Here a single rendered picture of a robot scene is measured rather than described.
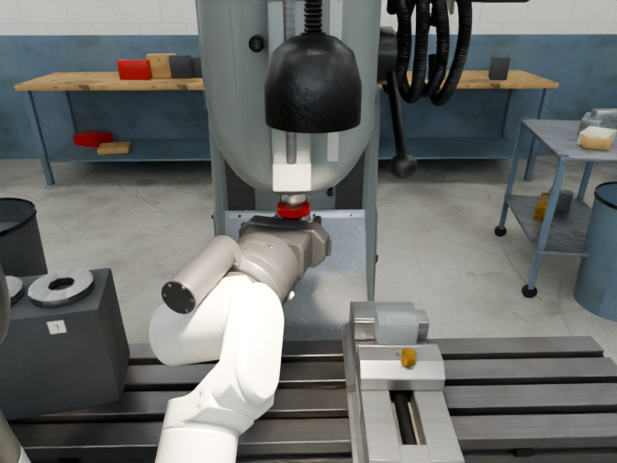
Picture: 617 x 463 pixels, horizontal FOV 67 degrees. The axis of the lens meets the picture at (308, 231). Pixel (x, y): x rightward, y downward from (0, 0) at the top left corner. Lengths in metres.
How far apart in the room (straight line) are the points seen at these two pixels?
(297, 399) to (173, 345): 0.38
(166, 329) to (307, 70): 0.28
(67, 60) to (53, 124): 0.68
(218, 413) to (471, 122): 4.96
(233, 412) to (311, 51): 0.28
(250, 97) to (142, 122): 4.67
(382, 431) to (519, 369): 0.34
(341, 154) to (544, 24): 4.87
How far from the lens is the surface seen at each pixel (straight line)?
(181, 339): 0.46
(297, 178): 0.48
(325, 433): 0.76
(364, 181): 1.03
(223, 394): 0.40
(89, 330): 0.77
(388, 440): 0.67
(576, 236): 3.03
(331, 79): 0.32
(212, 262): 0.45
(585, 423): 0.88
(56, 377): 0.83
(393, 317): 0.74
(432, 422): 0.70
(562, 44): 5.44
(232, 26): 0.50
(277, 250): 0.52
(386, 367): 0.72
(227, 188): 1.03
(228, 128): 0.52
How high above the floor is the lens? 1.52
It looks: 27 degrees down
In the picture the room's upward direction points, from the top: straight up
